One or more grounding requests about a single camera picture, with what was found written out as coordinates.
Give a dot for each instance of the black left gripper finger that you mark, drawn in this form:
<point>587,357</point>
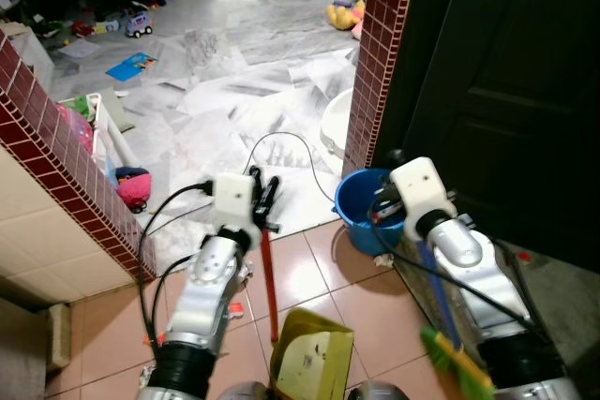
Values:
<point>272,194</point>
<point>255,183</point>

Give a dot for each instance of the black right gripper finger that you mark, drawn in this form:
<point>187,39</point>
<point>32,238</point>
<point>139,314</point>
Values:
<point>396,156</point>

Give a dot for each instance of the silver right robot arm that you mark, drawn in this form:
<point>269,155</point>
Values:
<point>473,264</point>

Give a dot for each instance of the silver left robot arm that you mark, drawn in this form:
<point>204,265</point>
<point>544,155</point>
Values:
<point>208,288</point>

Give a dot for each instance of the blue plastic bucket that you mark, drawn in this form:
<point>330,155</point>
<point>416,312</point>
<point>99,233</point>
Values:
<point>354,208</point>

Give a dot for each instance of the crumpled white paper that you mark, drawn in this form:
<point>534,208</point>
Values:
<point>247,274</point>

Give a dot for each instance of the white round basin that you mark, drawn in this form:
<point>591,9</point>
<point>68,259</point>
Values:
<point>336,128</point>

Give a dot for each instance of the red paper scrap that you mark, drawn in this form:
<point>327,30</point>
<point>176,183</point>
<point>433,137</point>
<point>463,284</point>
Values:
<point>236,309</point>

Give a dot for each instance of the pink round toy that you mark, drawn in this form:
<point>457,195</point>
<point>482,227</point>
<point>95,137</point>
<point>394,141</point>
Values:
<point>133,188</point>

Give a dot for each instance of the dark wooden door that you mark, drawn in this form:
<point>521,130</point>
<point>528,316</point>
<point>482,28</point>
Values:
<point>506,91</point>

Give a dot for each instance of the small red wrapper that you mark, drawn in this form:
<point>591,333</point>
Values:
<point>521,258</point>

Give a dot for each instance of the yellow plush toy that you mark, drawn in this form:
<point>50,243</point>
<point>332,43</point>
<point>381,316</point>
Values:
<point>343,14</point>

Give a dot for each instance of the white plastic basket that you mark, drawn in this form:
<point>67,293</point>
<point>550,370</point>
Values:
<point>103,128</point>

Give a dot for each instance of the blue picture book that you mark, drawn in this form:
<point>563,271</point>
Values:
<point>131,66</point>

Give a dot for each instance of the grey left robot knee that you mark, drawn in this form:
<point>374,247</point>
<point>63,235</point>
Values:
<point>246,391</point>

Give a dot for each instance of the grey robot knee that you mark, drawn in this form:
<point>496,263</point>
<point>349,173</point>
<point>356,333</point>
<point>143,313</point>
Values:
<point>246,391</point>
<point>377,391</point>

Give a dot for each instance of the grey right robot knee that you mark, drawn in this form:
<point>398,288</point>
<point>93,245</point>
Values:
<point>377,391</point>

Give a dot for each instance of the small toy car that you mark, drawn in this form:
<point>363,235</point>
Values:
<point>139,24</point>

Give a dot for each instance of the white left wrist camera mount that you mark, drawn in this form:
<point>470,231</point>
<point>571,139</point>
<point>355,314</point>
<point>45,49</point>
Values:
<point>232,199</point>

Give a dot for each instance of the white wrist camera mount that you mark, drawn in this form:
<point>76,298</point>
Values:
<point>232,199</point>
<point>422,185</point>

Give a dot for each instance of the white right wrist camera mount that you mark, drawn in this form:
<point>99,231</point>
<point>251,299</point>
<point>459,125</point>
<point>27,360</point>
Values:
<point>422,185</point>

